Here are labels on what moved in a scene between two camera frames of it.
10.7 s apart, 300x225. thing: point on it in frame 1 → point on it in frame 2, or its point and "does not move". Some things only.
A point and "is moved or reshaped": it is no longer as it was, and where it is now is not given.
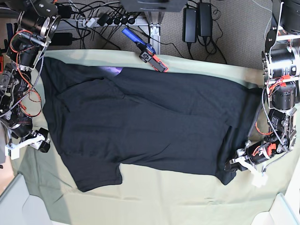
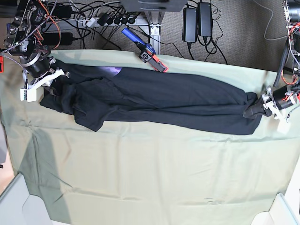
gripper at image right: (254, 154) → (275, 101)
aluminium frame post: (155, 19) does not move
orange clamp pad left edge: (1, 61) does not move
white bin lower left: (18, 207) does not move
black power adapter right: (205, 19) does not move
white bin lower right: (285, 210) does not move
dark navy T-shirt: (101, 121) is moved or reshaped
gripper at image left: (32, 138) → (38, 65)
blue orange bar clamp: (148, 55) does not move
